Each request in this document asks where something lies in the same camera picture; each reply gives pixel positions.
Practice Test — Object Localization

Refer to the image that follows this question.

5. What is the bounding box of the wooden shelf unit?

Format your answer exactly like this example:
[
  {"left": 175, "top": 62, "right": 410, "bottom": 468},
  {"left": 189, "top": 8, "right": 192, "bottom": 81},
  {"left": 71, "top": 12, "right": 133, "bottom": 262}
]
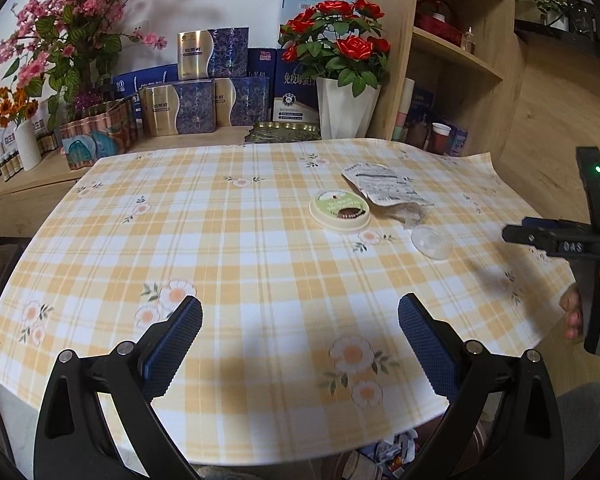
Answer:
[{"left": 357, "top": 0, "right": 526, "bottom": 161}]

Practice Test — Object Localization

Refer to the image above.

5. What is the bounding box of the pink blossom artificial plant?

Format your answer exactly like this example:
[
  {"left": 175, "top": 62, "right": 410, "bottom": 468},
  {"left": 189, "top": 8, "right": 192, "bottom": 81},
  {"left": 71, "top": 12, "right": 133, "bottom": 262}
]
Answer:
[{"left": 0, "top": 0, "right": 201, "bottom": 131}]

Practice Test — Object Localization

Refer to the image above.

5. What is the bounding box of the brown plastic bin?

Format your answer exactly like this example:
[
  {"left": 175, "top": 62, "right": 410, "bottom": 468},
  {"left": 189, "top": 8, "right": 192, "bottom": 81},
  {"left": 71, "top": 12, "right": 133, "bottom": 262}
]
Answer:
[{"left": 330, "top": 425, "right": 503, "bottom": 480}]

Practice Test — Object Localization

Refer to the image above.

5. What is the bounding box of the dark speckled counter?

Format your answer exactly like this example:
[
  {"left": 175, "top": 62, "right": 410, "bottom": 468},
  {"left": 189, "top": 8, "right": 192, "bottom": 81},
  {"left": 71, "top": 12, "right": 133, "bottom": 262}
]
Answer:
[{"left": 514, "top": 15, "right": 600, "bottom": 63}]

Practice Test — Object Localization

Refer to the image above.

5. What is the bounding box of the row of small brown bottles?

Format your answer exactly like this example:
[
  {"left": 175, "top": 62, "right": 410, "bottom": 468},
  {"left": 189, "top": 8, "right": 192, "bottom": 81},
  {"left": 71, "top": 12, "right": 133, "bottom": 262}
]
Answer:
[{"left": 0, "top": 132, "right": 60, "bottom": 186}]

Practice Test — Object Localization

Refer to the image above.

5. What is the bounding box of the person's right hand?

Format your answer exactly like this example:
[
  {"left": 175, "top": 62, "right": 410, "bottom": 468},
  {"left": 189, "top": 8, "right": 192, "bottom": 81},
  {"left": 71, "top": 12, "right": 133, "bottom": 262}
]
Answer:
[{"left": 560, "top": 264, "right": 600, "bottom": 342}]

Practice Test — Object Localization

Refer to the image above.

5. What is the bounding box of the pale blue white carton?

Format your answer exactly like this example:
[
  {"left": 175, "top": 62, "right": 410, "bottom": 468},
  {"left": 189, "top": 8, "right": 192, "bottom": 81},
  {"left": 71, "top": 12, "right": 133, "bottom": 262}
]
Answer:
[{"left": 280, "top": 0, "right": 361, "bottom": 26}]

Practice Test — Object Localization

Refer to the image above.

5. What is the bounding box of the clear plastic wrap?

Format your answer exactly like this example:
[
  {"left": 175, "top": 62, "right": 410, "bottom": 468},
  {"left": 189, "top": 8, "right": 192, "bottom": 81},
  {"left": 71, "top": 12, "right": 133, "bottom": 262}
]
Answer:
[{"left": 386, "top": 202, "right": 427, "bottom": 231}]

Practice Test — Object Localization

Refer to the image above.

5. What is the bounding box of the orange flowers white ribbed vase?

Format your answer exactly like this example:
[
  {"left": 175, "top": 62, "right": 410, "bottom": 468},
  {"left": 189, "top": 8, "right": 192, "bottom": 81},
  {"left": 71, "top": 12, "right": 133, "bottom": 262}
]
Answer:
[{"left": 0, "top": 87, "right": 43, "bottom": 172}]

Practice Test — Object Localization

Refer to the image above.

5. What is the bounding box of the stack of pastel cups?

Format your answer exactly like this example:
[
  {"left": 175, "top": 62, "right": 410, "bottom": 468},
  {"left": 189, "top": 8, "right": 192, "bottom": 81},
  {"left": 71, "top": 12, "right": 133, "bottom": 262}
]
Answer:
[{"left": 394, "top": 77, "right": 416, "bottom": 143}]

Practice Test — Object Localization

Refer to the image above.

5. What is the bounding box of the purple box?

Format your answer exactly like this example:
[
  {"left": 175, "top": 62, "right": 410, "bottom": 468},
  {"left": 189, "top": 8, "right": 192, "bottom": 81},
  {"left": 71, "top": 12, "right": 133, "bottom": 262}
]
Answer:
[{"left": 449, "top": 127, "right": 469, "bottom": 157}]

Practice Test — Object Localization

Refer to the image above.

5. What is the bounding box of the red rose plant white pot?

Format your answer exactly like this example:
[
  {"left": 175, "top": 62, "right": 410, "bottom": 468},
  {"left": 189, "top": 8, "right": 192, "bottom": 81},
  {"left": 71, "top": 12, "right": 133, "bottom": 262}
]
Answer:
[{"left": 279, "top": 0, "right": 392, "bottom": 140}]

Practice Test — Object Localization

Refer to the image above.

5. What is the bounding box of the clear plastic lid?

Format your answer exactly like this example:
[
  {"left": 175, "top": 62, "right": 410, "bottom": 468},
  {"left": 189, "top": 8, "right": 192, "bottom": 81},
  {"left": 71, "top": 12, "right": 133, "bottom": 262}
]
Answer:
[{"left": 411, "top": 226, "right": 453, "bottom": 262}]

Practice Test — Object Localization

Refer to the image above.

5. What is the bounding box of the dark blue illustrated box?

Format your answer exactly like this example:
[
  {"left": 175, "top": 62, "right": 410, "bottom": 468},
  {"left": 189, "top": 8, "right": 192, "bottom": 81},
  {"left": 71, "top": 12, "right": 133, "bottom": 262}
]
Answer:
[{"left": 411, "top": 87, "right": 436, "bottom": 126}]

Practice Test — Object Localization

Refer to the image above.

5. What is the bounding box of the silver foil pouch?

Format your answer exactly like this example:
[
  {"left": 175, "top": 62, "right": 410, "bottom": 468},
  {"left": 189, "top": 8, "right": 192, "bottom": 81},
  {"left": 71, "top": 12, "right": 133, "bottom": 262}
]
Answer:
[{"left": 341, "top": 161, "right": 436, "bottom": 209}]

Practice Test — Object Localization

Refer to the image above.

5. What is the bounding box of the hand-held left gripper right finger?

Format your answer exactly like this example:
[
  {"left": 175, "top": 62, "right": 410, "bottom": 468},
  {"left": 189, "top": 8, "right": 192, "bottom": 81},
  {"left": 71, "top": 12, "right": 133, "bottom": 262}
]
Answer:
[{"left": 397, "top": 292, "right": 563, "bottom": 480}]

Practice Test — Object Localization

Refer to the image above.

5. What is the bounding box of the copper corrugated planter box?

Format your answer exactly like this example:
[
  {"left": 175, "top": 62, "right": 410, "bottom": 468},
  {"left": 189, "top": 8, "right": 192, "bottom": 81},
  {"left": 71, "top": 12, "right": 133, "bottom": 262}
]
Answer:
[{"left": 59, "top": 99, "right": 140, "bottom": 171}]

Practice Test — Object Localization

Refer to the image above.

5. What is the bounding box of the blue white flat box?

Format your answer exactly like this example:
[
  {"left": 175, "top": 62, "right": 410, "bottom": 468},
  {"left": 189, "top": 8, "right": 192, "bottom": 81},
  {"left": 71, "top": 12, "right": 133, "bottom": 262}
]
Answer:
[{"left": 112, "top": 65, "right": 178, "bottom": 99}]

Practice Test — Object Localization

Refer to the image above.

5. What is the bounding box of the red paper cup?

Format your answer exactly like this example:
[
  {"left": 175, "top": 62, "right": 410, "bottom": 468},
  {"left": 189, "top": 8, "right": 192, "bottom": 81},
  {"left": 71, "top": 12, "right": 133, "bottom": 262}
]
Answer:
[{"left": 431, "top": 122, "right": 453, "bottom": 156}]

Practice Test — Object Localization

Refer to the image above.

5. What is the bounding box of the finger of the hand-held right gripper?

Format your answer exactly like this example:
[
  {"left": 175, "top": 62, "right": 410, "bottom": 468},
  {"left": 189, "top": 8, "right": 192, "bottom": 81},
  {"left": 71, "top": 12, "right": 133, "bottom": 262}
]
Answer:
[
  {"left": 502, "top": 225, "right": 556, "bottom": 257},
  {"left": 524, "top": 217, "right": 588, "bottom": 235}
]

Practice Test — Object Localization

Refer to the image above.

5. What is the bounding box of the green gold leaf tray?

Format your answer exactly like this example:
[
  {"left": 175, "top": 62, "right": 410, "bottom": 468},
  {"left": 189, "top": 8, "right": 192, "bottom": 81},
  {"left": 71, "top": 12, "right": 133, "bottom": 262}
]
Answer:
[{"left": 243, "top": 121, "right": 322, "bottom": 145}]

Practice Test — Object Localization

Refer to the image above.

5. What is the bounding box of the dark blue box red logo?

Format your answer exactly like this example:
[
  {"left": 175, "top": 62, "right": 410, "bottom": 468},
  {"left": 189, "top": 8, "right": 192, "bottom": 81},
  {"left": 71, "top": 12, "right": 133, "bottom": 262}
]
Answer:
[{"left": 247, "top": 47, "right": 281, "bottom": 78}]

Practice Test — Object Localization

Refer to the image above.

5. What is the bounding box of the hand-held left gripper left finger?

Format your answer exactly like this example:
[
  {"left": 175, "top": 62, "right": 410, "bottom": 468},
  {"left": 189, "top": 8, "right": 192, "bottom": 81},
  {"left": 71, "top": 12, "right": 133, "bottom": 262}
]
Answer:
[{"left": 32, "top": 294, "right": 203, "bottom": 480}]

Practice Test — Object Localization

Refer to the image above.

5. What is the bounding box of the blue gold gift box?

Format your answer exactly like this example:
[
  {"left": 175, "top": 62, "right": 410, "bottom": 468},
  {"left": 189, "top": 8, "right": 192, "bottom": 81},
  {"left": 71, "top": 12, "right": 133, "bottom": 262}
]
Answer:
[
  {"left": 176, "top": 27, "right": 251, "bottom": 81},
  {"left": 139, "top": 80, "right": 216, "bottom": 137},
  {"left": 212, "top": 76, "right": 272, "bottom": 128}
]

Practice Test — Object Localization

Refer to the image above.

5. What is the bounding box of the red basket with handle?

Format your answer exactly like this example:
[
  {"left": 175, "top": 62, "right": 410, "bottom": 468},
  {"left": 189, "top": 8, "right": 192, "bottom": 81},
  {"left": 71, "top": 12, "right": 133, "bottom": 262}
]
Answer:
[{"left": 414, "top": 0, "right": 463, "bottom": 46}]

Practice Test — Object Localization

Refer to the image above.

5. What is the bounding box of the dark blue box white emblem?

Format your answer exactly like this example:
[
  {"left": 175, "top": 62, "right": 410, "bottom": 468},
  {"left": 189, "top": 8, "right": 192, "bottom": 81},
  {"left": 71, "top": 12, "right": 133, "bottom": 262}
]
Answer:
[{"left": 272, "top": 55, "right": 326, "bottom": 123}]

